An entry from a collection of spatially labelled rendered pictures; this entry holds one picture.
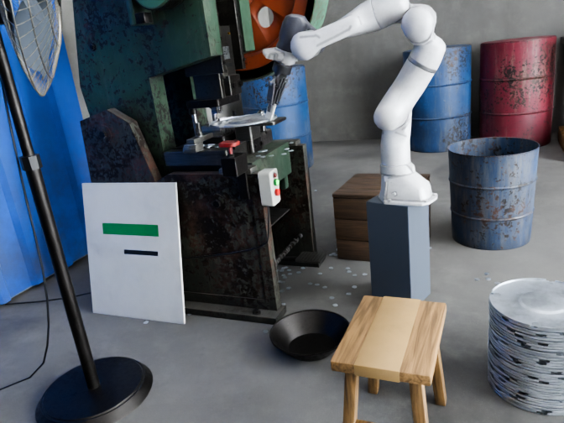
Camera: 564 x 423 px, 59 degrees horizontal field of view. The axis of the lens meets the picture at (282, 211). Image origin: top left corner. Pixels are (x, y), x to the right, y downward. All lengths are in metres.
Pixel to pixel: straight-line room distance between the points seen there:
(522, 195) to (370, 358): 1.53
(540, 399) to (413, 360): 0.50
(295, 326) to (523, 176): 1.29
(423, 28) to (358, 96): 3.66
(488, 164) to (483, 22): 2.85
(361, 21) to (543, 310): 1.08
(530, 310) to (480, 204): 1.05
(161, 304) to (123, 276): 0.22
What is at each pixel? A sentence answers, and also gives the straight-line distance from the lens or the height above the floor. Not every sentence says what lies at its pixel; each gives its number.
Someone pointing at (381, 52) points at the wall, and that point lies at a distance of 5.33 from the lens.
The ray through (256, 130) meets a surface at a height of 0.74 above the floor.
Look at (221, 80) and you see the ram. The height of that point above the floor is 0.96.
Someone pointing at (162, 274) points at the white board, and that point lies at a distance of 2.20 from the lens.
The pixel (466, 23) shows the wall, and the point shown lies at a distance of 5.21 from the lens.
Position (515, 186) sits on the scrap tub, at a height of 0.32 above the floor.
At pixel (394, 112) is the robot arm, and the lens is 1.83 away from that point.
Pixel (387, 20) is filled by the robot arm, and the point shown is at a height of 1.11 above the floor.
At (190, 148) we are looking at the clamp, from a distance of 2.03.
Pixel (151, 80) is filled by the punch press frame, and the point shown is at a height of 1.00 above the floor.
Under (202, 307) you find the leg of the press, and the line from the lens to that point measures 2.24.
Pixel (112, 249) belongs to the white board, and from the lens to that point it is 2.35.
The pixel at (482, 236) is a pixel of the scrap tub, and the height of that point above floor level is 0.07.
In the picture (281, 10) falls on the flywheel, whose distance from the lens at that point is 2.46.
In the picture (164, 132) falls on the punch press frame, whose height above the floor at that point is 0.78.
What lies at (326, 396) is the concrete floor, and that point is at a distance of 1.70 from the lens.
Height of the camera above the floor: 1.08
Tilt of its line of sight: 19 degrees down
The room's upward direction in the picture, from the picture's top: 7 degrees counter-clockwise
